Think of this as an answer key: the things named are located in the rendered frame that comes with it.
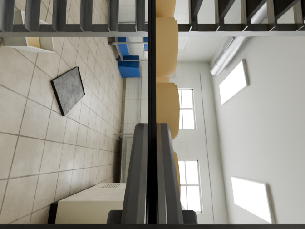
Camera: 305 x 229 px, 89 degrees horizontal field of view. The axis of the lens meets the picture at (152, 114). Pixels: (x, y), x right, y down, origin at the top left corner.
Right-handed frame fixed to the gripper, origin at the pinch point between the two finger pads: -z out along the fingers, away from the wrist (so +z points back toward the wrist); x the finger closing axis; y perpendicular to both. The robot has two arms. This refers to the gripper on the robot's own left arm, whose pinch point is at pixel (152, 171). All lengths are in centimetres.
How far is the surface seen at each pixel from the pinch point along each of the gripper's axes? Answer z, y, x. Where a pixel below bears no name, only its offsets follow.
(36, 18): -57, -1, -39
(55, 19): -55, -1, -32
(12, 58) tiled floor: -106, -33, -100
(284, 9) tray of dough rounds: -52, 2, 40
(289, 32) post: -54, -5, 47
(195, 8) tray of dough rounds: -51, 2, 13
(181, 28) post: -55, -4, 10
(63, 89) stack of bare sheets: -144, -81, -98
